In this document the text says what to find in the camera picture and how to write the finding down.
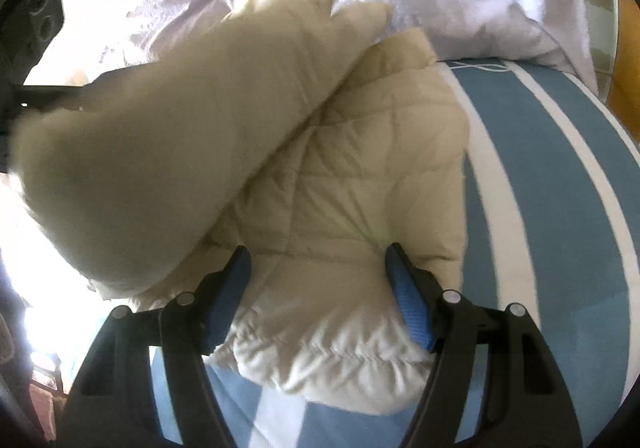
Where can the cream quilted down jacket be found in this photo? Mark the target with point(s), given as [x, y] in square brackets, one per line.
[310, 168]

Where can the yellow cabinet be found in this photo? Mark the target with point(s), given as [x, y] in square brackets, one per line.
[627, 53]

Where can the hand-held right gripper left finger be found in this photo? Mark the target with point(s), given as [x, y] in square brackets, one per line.
[231, 295]

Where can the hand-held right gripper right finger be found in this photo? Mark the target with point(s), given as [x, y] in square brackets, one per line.
[410, 303]

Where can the blue white striped bed sheet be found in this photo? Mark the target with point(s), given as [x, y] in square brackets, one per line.
[550, 178]

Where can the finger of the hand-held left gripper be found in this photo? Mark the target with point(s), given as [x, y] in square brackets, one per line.
[55, 97]

